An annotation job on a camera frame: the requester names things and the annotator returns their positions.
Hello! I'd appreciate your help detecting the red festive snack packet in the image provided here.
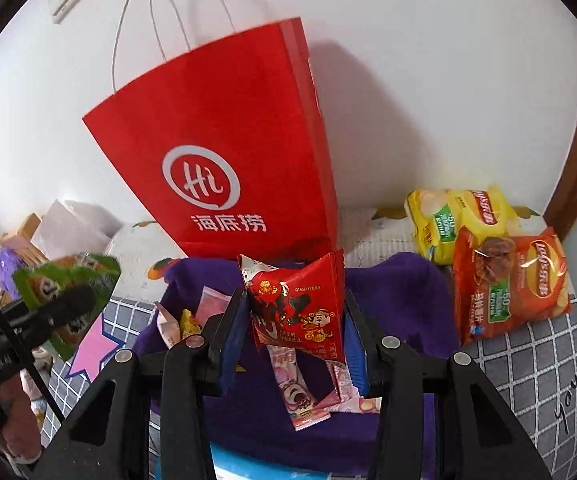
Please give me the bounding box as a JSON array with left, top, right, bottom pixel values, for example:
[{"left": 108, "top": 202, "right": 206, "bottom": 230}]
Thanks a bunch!
[{"left": 238, "top": 249, "right": 345, "bottom": 365}]

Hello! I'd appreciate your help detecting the green snack packet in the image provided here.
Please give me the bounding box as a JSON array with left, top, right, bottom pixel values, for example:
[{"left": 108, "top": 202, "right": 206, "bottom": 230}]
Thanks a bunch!
[{"left": 13, "top": 252, "right": 121, "bottom": 361}]

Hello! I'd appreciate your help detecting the long pink candy packet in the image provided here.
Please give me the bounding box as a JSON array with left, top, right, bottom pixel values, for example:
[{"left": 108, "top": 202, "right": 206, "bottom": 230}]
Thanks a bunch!
[{"left": 267, "top": 344, "right": 331, "bottom": 431}]

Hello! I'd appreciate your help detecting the white Miniso plastic bag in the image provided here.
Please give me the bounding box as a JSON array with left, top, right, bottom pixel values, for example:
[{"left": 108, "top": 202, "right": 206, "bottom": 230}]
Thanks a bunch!
[{"left": 31, "top": 200, "right": 124, "bottom": 260}]

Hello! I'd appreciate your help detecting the pink star sticker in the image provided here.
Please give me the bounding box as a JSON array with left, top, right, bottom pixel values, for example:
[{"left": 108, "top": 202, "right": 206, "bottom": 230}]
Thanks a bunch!
[{"left": 66, "top": 312, "right": 125, "bottom": 384}]

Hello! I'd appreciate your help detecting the yellow chips bag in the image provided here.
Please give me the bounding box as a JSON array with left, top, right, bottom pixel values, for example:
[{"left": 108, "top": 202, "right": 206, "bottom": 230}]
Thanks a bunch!
[{"left": 404, "top": 185, "right": 523, "bottom": 266}]

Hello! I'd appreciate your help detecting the wooden chair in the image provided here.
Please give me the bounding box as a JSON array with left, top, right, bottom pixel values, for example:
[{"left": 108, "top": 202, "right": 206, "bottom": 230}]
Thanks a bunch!
[{"left": 0, "top": 212, "right": 48, "bottom": 307}]

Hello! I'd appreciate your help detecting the red paper shopping bag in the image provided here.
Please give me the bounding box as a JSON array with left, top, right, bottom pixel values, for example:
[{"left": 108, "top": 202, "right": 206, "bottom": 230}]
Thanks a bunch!
[{"left": 84, "top": 18, "right": 338, "bottom": 262}]

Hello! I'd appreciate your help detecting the purple towel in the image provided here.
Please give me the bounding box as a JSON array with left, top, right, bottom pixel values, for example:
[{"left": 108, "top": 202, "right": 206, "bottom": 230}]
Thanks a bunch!
[{"left": 160, "top": 252, "right": 459, "bottom": 474}]

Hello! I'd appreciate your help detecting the grey checked tablecloth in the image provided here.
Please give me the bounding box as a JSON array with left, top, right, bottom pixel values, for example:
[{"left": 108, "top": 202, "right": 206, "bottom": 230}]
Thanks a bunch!
[{"left": 49, "top": 294, "right": 577, "bottom": 479}]

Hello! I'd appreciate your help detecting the person's left hand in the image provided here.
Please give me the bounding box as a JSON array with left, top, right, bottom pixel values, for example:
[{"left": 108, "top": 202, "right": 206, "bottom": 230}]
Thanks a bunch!
[{"left": 0, "top": 375, "right": 41, "bottom": 463}]

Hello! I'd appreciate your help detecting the blue rectangular box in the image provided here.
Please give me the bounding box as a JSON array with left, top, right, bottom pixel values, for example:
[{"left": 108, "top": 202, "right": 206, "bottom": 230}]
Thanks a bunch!
[{"left": 211, "top": 444, "right": 364, "bottom": 480}]

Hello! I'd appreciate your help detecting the pink cartoon snack packet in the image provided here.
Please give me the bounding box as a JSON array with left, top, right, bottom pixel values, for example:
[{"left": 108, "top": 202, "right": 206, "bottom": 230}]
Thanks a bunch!
[{"left": 319, "top": 363, "right": 381, "bottom": 415}]

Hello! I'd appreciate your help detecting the orange chips bag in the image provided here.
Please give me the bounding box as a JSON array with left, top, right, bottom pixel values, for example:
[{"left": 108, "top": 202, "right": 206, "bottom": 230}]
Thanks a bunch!
[{"left": 453, "top": 228, "right": 571, "bottom": 347}]

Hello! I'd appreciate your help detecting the yellow snack packet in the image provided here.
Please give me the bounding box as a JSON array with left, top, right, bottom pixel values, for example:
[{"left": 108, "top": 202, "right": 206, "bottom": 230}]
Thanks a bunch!
[{"left": 180, "top": 309, "right": 203, "bottom": 339}]

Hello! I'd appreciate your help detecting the small pink snack packet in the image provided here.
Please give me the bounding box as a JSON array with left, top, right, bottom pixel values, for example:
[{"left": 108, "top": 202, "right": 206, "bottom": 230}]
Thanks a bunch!
[{"left": 194, "top": 286, "right": 231, "bottom": 327}]

